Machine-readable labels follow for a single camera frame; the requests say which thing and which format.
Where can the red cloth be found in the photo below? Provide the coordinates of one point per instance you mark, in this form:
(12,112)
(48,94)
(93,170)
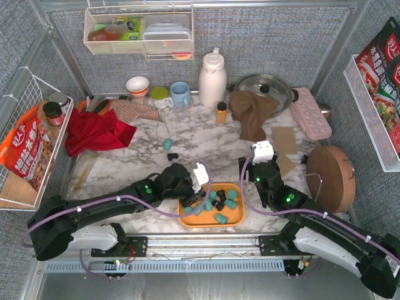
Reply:
(90,131)

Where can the blue mug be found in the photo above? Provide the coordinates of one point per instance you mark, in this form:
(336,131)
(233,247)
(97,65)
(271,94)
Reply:
(180,94)

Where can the red seasoning packet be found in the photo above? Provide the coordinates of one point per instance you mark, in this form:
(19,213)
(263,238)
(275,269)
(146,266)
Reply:
(378,65)

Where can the white orange striped bowl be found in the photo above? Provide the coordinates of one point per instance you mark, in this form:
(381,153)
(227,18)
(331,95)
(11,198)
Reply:
(138,86)

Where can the white thermos jug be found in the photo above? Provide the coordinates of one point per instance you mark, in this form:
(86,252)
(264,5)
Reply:
(212,79)

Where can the clear plastic food container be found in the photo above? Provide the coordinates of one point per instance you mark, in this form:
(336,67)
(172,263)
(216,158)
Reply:
(166,33)

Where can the pink egg tray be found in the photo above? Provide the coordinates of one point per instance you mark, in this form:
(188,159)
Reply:
(308,115)

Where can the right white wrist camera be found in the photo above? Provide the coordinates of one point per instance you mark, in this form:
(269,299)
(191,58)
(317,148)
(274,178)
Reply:
(262,152)

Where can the red lid glass jar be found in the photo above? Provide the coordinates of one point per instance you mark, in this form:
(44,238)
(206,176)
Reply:
(53,113)

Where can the red snack bag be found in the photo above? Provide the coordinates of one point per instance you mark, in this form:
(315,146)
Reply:
(25,152)

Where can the green lid white cup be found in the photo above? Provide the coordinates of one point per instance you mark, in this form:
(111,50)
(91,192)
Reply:
(161,98)

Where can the silver lid glass jar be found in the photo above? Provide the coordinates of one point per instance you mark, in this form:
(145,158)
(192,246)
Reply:
(60,98)

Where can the orange plastic tray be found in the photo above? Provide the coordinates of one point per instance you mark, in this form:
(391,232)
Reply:
(224,208)

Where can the white wire wall basket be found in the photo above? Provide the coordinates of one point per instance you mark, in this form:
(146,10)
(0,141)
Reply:
(16,193)

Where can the striped beige cloth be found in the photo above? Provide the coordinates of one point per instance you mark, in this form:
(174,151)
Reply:
(128,111)

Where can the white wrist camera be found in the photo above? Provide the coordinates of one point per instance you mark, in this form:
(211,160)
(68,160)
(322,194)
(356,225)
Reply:
(199,177)
(262,152)

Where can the brown cloth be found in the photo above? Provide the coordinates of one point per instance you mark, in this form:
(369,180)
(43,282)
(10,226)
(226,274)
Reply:
(251,110)

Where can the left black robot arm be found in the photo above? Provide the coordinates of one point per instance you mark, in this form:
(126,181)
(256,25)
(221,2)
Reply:
(59,225)

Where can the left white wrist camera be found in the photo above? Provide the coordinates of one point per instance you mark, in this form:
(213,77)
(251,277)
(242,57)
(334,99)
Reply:
(199,177)

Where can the cream wall shelf basket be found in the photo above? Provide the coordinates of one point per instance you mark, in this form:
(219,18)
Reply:
(101,36)

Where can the orange spice bottle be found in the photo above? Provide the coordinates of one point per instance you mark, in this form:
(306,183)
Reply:
(221,112)

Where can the right white wall basket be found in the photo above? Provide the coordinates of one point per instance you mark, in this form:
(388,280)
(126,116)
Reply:
(382,144)

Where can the round wooden board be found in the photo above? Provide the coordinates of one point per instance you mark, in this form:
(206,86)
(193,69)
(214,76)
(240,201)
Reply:
(330,179)

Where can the steel pot with lid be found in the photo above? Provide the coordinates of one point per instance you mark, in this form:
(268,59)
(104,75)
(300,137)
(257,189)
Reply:
(267,85)

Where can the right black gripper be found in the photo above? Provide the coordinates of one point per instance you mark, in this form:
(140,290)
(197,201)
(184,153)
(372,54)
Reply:
(267,195)

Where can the black coffee capsule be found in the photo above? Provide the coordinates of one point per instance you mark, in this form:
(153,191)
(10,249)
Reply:
(218,205)
(172,156)
(221,194)

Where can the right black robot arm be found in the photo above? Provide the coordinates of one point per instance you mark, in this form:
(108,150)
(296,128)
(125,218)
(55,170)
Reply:
(377,257)

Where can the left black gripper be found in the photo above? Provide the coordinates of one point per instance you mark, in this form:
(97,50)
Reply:
(192,196)

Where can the black small lid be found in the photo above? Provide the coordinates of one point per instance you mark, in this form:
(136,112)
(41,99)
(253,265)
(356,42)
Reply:
(304,159)

